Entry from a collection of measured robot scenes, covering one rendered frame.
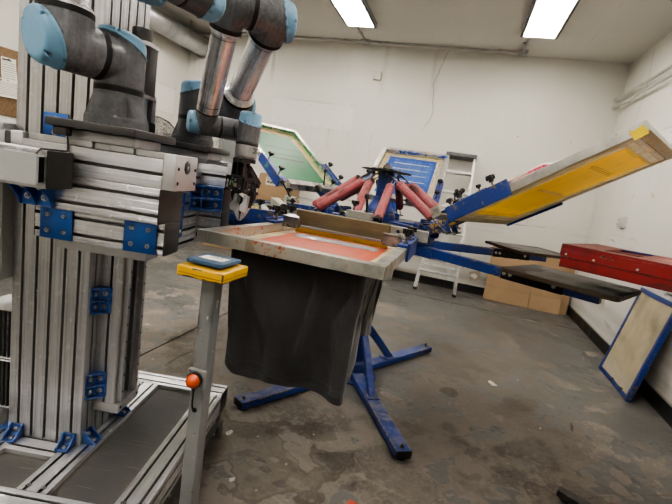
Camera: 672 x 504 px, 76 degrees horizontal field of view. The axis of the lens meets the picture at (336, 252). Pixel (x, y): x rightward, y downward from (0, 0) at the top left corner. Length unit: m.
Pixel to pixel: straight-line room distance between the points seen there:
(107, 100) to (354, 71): 5.21
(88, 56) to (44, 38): 0.09
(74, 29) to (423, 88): 5.19
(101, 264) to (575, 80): 5.55
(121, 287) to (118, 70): 0.67
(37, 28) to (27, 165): 0.29
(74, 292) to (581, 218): 5.47
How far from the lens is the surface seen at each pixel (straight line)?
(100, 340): 1.64
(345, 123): 6.14
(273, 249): 1.25
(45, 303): 1.63
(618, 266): 1.83
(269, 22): 1.45
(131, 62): 1.26
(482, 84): 6.03
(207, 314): 1.16
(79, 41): 1.19
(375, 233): 1.75
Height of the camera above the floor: 1.22
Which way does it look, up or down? 10 degrees down
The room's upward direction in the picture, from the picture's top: 9 degrees clockwise
